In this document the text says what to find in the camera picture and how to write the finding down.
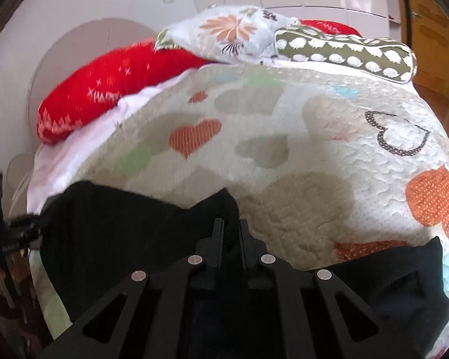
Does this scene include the wooden door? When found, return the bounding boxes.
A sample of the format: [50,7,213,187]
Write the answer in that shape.
[400,0,449,103]

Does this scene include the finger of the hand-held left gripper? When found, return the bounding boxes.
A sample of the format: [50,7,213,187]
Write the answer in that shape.
[8,213,43,242]

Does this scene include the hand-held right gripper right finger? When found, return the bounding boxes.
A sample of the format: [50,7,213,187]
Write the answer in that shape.
[239,219,424,359]

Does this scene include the red printed pillow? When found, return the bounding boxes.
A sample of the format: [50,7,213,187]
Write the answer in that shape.
[298,19,361,38]

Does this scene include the heart-printed quilt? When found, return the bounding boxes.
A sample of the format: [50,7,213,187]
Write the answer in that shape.
[26,62,449,359]

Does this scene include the green polka-dot bolster pillow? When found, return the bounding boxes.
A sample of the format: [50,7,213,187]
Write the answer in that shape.
[274,28,418,84]

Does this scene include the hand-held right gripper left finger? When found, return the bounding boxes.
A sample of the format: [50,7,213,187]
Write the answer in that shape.
[37,217,225,359]

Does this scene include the red blanket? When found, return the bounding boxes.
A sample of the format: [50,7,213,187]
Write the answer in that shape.
[37,38,212,145]

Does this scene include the grey rounded headboard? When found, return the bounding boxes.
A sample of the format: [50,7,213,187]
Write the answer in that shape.
[4,17,163,203]

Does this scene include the floral white pillow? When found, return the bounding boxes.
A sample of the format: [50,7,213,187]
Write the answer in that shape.
[155,4,304,66]

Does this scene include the black pants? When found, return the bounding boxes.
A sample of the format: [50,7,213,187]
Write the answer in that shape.
[39,180,449,359]

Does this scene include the white bed sheet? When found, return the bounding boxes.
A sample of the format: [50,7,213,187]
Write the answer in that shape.
[26,68,195,212]

